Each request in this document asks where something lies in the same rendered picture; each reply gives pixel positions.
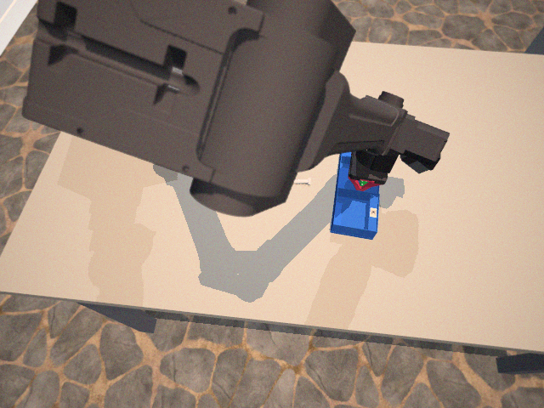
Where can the blue rack of three bins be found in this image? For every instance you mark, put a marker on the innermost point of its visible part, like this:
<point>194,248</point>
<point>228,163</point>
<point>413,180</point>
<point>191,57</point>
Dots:
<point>351,211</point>

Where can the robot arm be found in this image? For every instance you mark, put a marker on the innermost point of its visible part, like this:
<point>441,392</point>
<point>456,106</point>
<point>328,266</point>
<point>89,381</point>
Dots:
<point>261,97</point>

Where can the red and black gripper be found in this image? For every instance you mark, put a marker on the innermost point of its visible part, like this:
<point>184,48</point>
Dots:
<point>359,169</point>

